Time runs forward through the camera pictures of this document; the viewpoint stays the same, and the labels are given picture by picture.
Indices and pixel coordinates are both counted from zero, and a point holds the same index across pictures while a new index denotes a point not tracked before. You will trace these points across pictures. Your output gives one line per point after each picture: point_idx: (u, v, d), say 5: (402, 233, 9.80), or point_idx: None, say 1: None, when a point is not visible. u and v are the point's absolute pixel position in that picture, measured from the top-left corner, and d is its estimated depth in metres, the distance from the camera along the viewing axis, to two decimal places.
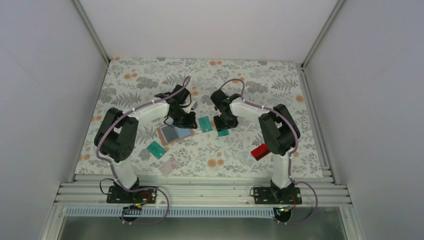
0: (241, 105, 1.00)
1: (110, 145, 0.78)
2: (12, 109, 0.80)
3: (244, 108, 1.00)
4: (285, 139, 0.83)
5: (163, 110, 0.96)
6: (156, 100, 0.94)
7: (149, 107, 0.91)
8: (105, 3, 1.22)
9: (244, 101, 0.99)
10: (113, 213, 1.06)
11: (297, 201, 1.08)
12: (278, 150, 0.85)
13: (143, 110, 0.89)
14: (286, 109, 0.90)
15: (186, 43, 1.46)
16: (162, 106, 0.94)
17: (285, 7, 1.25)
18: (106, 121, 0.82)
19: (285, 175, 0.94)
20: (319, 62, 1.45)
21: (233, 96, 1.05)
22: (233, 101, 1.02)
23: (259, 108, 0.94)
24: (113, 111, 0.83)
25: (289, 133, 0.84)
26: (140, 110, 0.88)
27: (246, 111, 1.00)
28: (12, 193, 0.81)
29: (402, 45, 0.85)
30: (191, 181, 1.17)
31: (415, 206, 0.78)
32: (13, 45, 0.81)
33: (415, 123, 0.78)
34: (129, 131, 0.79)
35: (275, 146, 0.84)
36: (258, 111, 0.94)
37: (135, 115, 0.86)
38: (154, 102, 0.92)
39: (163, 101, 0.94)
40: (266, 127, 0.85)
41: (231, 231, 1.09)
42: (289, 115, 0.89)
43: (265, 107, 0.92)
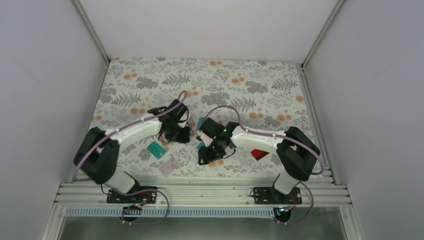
0: (245, 136, 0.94)
1: (90, 166, 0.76)
2: (11, 108, 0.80)
3: (248, 138, 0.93)
4: (308, 165, 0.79)
5: (153, 127, 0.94)
6: (146, 118, 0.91)
7: (139, 125, 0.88)
8: (105, 3, 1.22)
9: (248, 131, 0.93)
10: (113, 213, 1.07)
11: (297, 201, 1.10)
12: (303, 177, 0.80)
13: (131, 129, 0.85)
14: (300, 132, 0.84)
15: (186, 43, 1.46)
16: (153, 123, 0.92)
17: (285, 7, 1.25)
18: (88, 141, 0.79)
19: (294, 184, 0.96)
20: (319, 62, 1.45)
21: (231, 127, 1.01)
22: (234, 133, 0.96)
23: (270, 137, 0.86)
24: (95, 131, 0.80)
25: (309, 156, 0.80)
26: (126, 131, 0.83)
27: (251, 141, 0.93)
28: (12, 192, 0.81)
29: (402, 44, 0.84)
30: (191, 181, 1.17)
31: (416, 206, 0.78)
32: (12, 45, 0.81)
33: (416, 122, 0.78)
34: (110, 154, 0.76)
35: (301, 174, 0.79)
36: (270, 141, 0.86)
37: (123, 135, 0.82)
38: (143, 120, 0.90)
39: (155, 119, 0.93)
40: (286, 158, 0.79)
41: (231, 231, 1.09)
42: (303, 137, 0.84)
43: (277, 135, 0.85)
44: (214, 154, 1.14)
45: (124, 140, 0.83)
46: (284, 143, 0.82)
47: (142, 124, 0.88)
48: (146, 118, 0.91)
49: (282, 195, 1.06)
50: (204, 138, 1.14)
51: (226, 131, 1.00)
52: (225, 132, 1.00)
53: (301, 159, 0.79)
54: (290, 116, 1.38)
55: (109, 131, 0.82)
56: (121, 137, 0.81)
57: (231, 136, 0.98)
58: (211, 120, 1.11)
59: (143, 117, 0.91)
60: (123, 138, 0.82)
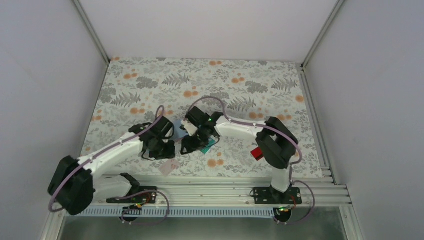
0: (228, 126, 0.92)
1: (63, 199, 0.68)
2: (11, 109, 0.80)
3: (231, 129, 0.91)
4: (287, 153, 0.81)
5: (135, 148, 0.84)
6: (124, 139, 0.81)
7: (117, 148, 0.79)
8: (105, 3, 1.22)
9: (231, 121, 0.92)
10: (113, 213, 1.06)
11: (297, 201, 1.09)
12: (282, 165, 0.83)
13: (107, 154, 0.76)
14: (280, 121, 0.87)
15: (186, 43, 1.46)
16: (134, 144, 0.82)
17: (285, 7, 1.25)
18: (59, 173, 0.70)
19: (285, 181, 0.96)
20: (319, 62, 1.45)
21: (215, 116, 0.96)
22: (218, 123, 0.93)
23: (251, 126, 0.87)
24: (68, 160, 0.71)
25: (289, 145, 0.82)
26: (101, 157, 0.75)
27: (235, 131, 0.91)
28: (12, 192, 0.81)
29: (402, 45, 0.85)
30: (191, 181, 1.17)
31: (416, 206, 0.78)
32: (13, 45, 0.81)
33: (415, 123, 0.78)
34: (83, 187, 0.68)
35: (280, 162, 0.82)
36: (251, 130, 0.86)
37: (98, 163, 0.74)
38: (122, 142, 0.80)
39: (135, 139, 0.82)
40: (265, 146, 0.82)
41: (231, 231, 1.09)
42: (283, 126, 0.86)
43: (257, 124, 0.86)
44: (198, 143, 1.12)
45: (101, 168, 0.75)
46: (264, 132, 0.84)
47: (121, 147, 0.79)
48: (125, 138, 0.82)
49: (282, 195, 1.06)
50: (188, 127, 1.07)
51: (210, 121, 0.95)
52: (210, 122, 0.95)
53: (279, 147, 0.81)
54: (290, 116, 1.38)
55: (83, 159, 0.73)
56: (96, 166, 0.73)
57: (215, 126, 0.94)
58: (198, 109, 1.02)
59: (121, 138, 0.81)
60: (98, 166, 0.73)
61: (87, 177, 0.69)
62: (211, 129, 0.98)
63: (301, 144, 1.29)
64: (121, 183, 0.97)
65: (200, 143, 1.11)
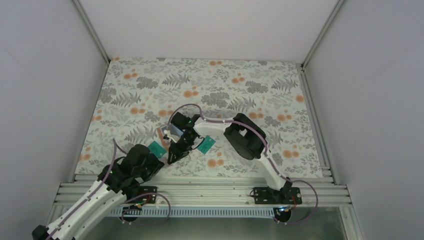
0: (203, 125, 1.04)
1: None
2: (11, 107, 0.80)
3: (207, 127, 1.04)
4: (255, 146, 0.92)
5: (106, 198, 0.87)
6: (90, 193, 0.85)
7: (83, 207, 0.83)
8: (105, 4, 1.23)
9: (206, 120, 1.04)
10: (113, 213, 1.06)
11: (297, 201, 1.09)
12: (252, 156, 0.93)
13: (74, 216, 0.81)
14: (245, 116, 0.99)
15: (186, 43, 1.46)
16: (101, 196, 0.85)
17: (285, 7, 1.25)
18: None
19: (271, 175, 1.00)
20: (319, 62, 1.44)
21: (194, 118, 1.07)
22: (195, 123, 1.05)
23: (221, 123, 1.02)
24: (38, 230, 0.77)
25: (256, 138, 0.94)
26: (69, 221, 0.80)
27: (209, 129, 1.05)
28: (12, 192, 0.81)
29: (403, 44, 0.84)
30: (191, 181, 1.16)
31: (416, 206, 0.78)
32: (13, 45, 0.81)
33: (415, 122, 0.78)
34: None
35: (248, 153, 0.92)
36: (221, 126, 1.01)
37: (66, 228, 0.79)
38: (89, 197, 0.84)
39: (103, 188, 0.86)
40: (234, 139, 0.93)
41: (231, 231, 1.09)
42: (249, 121, 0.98)
43: (226, 121, 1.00)
44: (184, 147, 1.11)
45: (71, 230, 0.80)
46: (232, 128, 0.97)
47: (87, 203, 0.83)
48: (91, 192, 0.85)
49: (282, 195, 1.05)
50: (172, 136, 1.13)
51: (190, 122, 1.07)
52: (190, 123, 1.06)
53: (245, 140, 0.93)
54: (290, 116, 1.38)
55: (53, 226, 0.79)
56: (64, 231, 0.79)
57: (194, 127, 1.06)
58: (179, 114, 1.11)
59: (87, 194, 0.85)
60: (67, 230, 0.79)
61: None
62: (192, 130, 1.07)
63: (301, 144, 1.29)
64: (110, 201, 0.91)
65: (187, 146, 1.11)
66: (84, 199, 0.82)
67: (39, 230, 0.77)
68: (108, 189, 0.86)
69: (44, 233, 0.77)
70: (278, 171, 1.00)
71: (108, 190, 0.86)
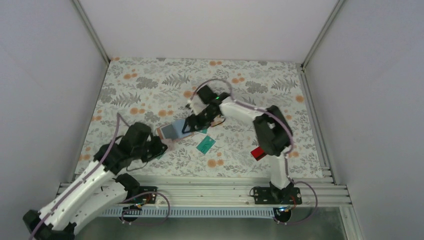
0: (232, 106, 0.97)
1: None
2: (12, 108, 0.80)
3: (235, 109, 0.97)
4: (280, 141, 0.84)
5: (102, 180, 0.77)
6: (85, 176, 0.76)
7: (78, 190, 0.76)
8: (105, 5, 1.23)
9: (236, 103, 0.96)
10: (113, 213, 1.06)
11: (297, 201, 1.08)
12: (272, 151, 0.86)
13: (68, 200, 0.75)
14: (279, 111, 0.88)
15: (186, 43, 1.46)
16: (97, 179, 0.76)
17: (284, 7, 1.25)
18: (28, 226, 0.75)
19: (280, 174, 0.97)
20: (319, 62, 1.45)
21: (222, 96, 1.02)
22: (223, 102, 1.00)
23: (252, 110, 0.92)
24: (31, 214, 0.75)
25: (282, 133, 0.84)
26: (62, 206, 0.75)
27: (237, 112, 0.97)
28: (12, 191, 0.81)
29: (402, 45, 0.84)
30: (191, 181, 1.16)
31: (415, 206, 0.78)
32: (13, 46, 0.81)
33: (415, 123, 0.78)
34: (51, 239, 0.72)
35: (270, 148, 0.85)
36: (251, 113, 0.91)
37: (59, 213, 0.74)
38: (83, 180, 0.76)
39: (99, 170, 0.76)
40: (262, 130, 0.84)
41: (231, 231, 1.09)
42: (281, 116, 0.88)
43: (258, 108, 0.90)
44: (203, 121, 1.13)
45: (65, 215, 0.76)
46: (263, 118, 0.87)
47: (82, 186, 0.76)
48: (87, 174, 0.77)
49: (280, 194, 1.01)
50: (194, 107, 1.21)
51: (218, 100, 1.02)
52: (217, 100, 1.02)
53: (273, 133, 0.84)
54: (290, 116, 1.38)
55: (46, 211, 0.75)
56: (57, 216, 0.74)
57: (221, 104, 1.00)
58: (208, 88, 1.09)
59: (82, 176, 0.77)
60: (60, 216, 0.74)
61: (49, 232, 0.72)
62: (216, 106, 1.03)
63: (300, 144, 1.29)
64: (112, 195, 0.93)
65: (206, 122, 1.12)
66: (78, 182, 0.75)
67: (31, 216, 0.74)
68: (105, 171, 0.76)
69: (36, 218, 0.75)
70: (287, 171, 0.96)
71: (105, 172, 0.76)
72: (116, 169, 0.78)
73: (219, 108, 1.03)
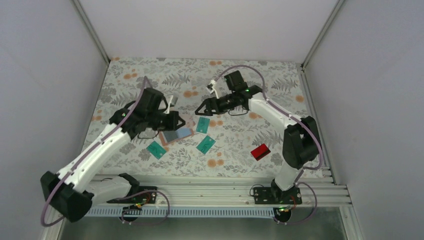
0: (263, 105, 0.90)
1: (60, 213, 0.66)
2: (12, 108, 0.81)
3: (265, 108, 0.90)
4: (306, 154, 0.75)
5: (120, 142, 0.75)
6: (104, 137, 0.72)
7: (97, 150, 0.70)
8: (105, 5, 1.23)
9: (268, 102, 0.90)
10: (113, 213, 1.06)
11: (297, 201, 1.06)
12: (296, 164, 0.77)
13: (89, 159, 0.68)
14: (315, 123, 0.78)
15: (186, 43, 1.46)
16: (117, 139, 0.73)
17: (285, 7, 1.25)
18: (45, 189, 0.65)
19: (289, 181, 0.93)
20: (319, 62, 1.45)
21: (253, 90, 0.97)
22: (254, 98, 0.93)
23: (285, 116, 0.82)
24: (48, 176, 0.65)
25: (311, 146, 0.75)
26: (82, 165, 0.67)
27: (265, 112, 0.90)
28: (12, 191, 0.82)
29: (402, 45, 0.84)
30: (191, 181, 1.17)
31: (415, 206, 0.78)
32: (13, 46, 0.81)
33: (415, 123, 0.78)
34: (71, 201, 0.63)
35: (294, 160, 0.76)
36: (283, 119, 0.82)
37: (79, 173, 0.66)
38: (102, 140, 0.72)
39: (118, 130, 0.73)
40: (291, 140, 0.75)
41: (231, 231, 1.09)
42: (316, 130, 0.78)
43: (292, 116, 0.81)
44: (223, 107, 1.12)
45: (86, 176, 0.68)
46: (296, 128, 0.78)
47: (101, 147, 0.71)
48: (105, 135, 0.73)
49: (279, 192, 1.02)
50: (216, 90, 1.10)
51: (248, 92, 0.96)
52: (246, 93, 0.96)
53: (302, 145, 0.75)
54: None
55: (64, 171, 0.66)
56: (78, 176, 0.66)
57: (250, 98, 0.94)
58: (238, 75, 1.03)
59: (100, 137, 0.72)
60: (81, 176, 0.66)
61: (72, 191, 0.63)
62: (244, 98, 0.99)
63: None
64: (118, 183, 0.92)
65: (226, 107, 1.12)
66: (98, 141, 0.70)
67: (49, 177, 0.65)
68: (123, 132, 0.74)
69: (54, 181, 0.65)
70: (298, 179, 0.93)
71: (123, 133, 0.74)
72: (132, 133, 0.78)
73: (247, 102, 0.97)
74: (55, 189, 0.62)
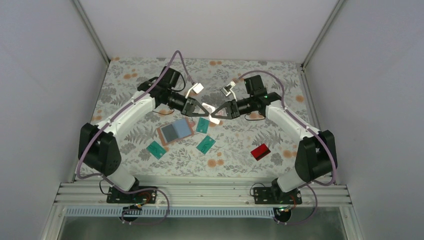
0: (281, 114, 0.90)
1: (94, 164, 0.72)
2: (11, 108, 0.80)
3: (282, 118, 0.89)
4: (319, 169, 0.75)
5: (147, 106, 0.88)
6: (136, 98, 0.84)
7: (130, 108, 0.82)
8: (105, 5, 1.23)
9: (286, 110, 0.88)
10: (113, 213, 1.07)
11: (297, 201, 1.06)
12: (308, 178, 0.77)
13: (123, 116, 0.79)
14: (333, 137, 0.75)
15: (186, 43, 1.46)
16: (146, 102, 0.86)
17: (285, 8, 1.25)
18: (83, 140, 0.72)
19: (293, 185, 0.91)
20: (319, 62, 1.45)
21: (272, 96, 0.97)
22: (271, 104, 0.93)
23: (302, 127, 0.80)
24: (88, 127, 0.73)
25: (324, 161, 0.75)
26: (118, 119, 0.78)
27: (281, 121, 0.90)
28: (12, 191, 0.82)
29: (401, 46, 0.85)
30: (191, 181, 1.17)
31: (416, 207, 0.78)
32: (13, 46, 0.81)
33: (414, 123, 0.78)
34: (109, 148, 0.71)
35: (307, 173, 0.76)
36: (300, 130, 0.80)
37: (117, 125, 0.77)
38: (134, 101, 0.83)
39: (146, 96, 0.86)
40: (305, 152, 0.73)
41: (231, 231, 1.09)
42: (332, 145, 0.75)
43: (310, 128, 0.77)
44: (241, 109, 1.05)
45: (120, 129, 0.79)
46: (312, 140, 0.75)
47: (133, 107, 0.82)
48: (136, 97, 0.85)
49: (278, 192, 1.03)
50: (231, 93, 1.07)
51: (266, 99, 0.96)
52: (265, 99, 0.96)
53: (316, 159, 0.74)
54: None
55: (102, 123, 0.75)
56: (115, 127, 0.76)
57: (268, 105, 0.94)
58: (258, 79, 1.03)
59: (132, 98, 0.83)
60: (118, 127, 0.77)
61: (111, 138, 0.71)
62: (261, 104, 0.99)
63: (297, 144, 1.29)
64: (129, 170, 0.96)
65: (245, 111, 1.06)
66: (131, 102, 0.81)
67: (88, 128, 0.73)
68: (151, 97, 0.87)
69: (93, 131, 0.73)
70: (302, 187, 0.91)
71: (151, 98, 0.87)
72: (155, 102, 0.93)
73: (264, 108, 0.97)
74: (97, 135, 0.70)
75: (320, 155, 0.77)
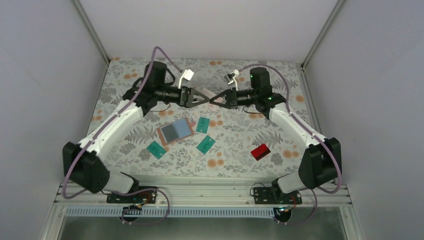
0: (285, 116, 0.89)
1: (80, 182, 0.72)
2: (11, 108, 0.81)
3: (286, 121, 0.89)
4: (323, 177, 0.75)
5: (133, 115, 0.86)
6: (120, 110, 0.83)
7: (114, 122, 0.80)
8: (105, 5, 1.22)
9: (290, 114, 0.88)
10: (113, 213, 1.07)
11: (297, 201, 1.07)
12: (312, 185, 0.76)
13: (106, 131, 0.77)
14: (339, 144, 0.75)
15: (186, 43, 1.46)
16: (131, 113, 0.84)
17: (284, 8, 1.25)
18: (66, 159, 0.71)
19: (293, 186, 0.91)
20: (319, 62, 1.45)
21: (276, 97, 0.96)
22: (276, 107, 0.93)
23: (308, 134, 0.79)
24: (70, 146, 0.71)
25: (328, 167, 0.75)
26: (102, 135, 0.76)
27: (283, 123, 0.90)
28: (12, 191, 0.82)
29: (401, 46, 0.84)
30: (191, 181, 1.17)
31: (416, 207, 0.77)
32: (13, 46, 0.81)
33: (414, 123, 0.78)
34: (93, 167, 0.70)
35: (310, 180, 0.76)
36: (305, 136, 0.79)
37: (100, 141, 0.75)
38: (119, 113, 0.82)
39: (132, 105, 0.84)
40: (311, 161, 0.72)
41: (231, 231, 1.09)
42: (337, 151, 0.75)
43: (316, 136, 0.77)
44: (240, 100, 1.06)
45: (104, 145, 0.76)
46: (318, 148, 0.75)
47: (118, 119, 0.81)
48: (120, 109, 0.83)
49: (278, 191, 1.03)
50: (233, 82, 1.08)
51: (271, 101, 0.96)
52: (269, 100, 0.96)
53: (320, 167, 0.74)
54: None
55: (84, 141, 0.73)
56: (99, 144, 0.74)
57: (272, 107, 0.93)
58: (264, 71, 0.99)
59: (116, 110, 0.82)
60: (102, 144, 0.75)
61: (94, 158, 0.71)
62: (265, 105, 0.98)
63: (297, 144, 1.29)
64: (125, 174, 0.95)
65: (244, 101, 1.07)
66: (115, 114, 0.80)
67: (70, 148, 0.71)
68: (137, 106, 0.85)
69: (75, 150, 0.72)
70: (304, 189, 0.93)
71: (137, 106, 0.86)
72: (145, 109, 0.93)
73: (268, 110, 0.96)
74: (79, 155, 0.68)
75: (325, 162, 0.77)
